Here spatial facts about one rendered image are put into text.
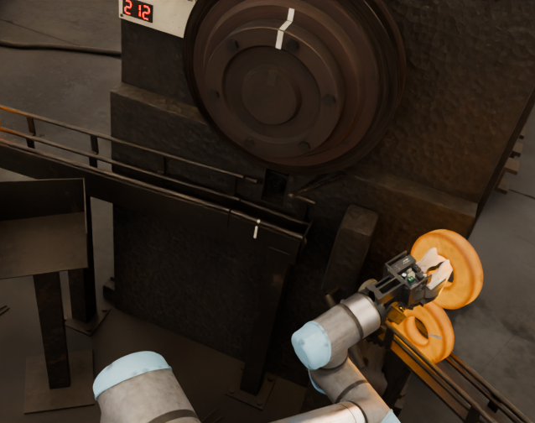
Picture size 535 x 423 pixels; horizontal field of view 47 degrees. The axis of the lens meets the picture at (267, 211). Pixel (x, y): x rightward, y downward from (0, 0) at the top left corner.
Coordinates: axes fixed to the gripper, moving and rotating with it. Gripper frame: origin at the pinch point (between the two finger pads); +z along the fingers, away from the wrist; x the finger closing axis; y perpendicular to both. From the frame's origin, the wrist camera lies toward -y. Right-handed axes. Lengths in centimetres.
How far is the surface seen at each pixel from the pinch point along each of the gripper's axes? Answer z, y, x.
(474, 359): 44, -108, 10
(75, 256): -59, -17, 62
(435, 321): -3.5, -15.0, -3.0
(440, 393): -8.4, -27.3, -12.0
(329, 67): -5.3, 30.9, 31.1
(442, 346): -4.5, -18.8, -6.8
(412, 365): -8.5, -28.2, -3.5
